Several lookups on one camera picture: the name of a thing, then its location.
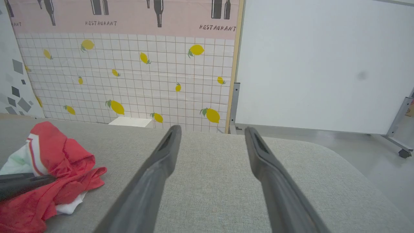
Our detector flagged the light wooden frame post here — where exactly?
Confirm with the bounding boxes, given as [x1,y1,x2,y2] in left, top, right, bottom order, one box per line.
[225,0,245,134]

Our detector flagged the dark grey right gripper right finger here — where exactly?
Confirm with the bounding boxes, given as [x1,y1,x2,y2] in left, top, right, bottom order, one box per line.
[244,126,331,233]

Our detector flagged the white box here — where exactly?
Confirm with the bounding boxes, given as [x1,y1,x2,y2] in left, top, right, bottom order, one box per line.
[108,116,153,128]

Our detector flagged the red and white basketball jersey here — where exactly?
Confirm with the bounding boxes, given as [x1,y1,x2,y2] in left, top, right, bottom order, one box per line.
[0,121,108,233]

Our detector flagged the grey metal board bracket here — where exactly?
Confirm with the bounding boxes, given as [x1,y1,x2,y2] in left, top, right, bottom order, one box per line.
[228,83,241,135]

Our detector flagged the grey geometric pattern panel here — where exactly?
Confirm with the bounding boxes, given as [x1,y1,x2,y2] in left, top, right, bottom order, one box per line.
[0,0,45,118]

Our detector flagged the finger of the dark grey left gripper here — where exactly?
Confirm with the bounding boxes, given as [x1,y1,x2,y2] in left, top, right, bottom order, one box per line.
[0,173,57,202]

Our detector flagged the lemon print restaurant backdrop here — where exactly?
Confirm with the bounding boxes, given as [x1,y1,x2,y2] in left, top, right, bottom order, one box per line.
[5,0,241,134]

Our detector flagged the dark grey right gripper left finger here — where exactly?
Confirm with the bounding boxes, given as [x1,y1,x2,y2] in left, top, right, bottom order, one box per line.
[93,125,182,233]

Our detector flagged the white partition board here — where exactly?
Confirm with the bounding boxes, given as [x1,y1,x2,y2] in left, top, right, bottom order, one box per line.
[235,0,414,135]

